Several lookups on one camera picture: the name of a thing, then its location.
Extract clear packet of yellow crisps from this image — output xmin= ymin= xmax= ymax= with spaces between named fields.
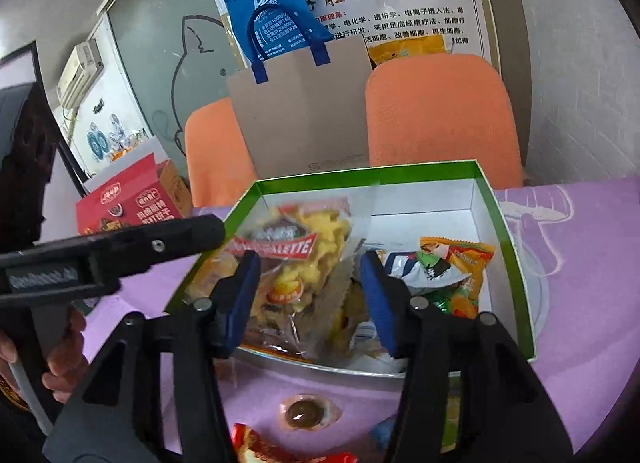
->
xmin=227 ymin=195 xmax=381 ymax=361

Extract blue wall sticker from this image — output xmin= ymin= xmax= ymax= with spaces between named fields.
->
xmin=85 ymin=113 xmax=151 ymax=164

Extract orange fruit print snack packet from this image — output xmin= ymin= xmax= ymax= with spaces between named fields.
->
xmin=420 ymin=237 xmax=496 ymax=319

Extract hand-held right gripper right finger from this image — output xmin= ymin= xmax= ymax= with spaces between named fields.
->
xmin=360 ymin=250 xmax=573 ymax=463

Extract black framed panel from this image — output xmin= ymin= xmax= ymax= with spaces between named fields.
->
xmin=0 ymin=42 xmax=66 ymax=256

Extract brown paper bag blue handles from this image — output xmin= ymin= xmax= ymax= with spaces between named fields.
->
xmin=226 ymin=35 xmax=373 ymax=181

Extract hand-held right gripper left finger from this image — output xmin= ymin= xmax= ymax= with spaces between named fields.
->
xmin=42 ymin=250 xmax=262 ymax=463

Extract yellow snack packet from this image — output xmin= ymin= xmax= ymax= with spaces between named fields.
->
xmin=185 ymin=253 xmax=237 ymax=305

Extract clear packet with brown candy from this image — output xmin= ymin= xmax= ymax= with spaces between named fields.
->
xmin=280 ymin=393 xmax=343 ymax=431

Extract person's left hand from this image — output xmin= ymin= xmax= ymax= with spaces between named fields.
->
xmin=0 ymin=308 xmax=88 ymax=401

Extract white black print snack packet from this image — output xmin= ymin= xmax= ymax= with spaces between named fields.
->
xmin=380 ymin=248 xmax=461 ymax=290

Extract red cracker box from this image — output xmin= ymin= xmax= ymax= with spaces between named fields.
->
xmin=76 ymin=137 xmax=193 ymax=236

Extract white strap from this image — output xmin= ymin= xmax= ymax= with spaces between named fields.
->
xmin=7 ymin=360 xmax=53 ymax=436

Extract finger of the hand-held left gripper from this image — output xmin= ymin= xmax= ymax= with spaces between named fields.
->
xmin=90 ymin=215 xmax=227 ymax=278

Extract blue tote bag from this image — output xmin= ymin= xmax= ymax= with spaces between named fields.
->
xmin=220 ymin=0 xmax=333 ymax=84

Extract green cardboard box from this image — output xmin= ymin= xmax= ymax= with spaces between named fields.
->
xmin=165 ymin=159 xmax=536 ymax=379

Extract orange chair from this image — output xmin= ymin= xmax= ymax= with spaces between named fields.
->
xmin=185 ymin=98 xmax=258 ymax=208
xmin=365 ymin=54 xmax=526 ymax=188

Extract white text poster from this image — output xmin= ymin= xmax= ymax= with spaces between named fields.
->
xmin=305 ymin=0 xmax=493 ymax=68

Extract red snack packet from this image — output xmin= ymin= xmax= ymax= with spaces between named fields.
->
xmin=232 ymin=423 xmax=358 ymax=463

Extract white air conditioner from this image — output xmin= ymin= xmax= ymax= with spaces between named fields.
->
xmin=56 ymin=39 xmax=105 ymax=106

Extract green snack packet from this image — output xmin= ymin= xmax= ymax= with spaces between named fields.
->
xmin=427 ymin=293 xmax=457 ymax=315

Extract purple printed tablecloth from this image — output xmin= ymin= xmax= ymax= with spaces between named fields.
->
xmin=82 ymin=178 xmax=640 ymax=463

